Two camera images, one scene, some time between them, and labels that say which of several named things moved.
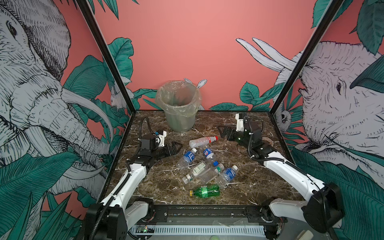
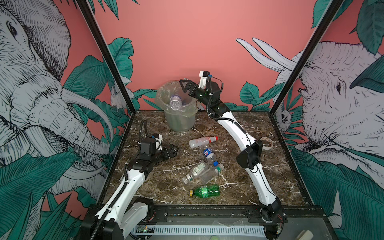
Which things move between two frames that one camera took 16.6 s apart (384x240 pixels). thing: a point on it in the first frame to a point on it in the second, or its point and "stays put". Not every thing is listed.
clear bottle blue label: [227, 175] to [175, 102]
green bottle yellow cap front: [206, 191] stays put
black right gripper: [229, 129] to [193, 86]
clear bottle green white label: [198, 170] stays put
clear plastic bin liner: [179, 98] stays put
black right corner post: [317, 33] stays put
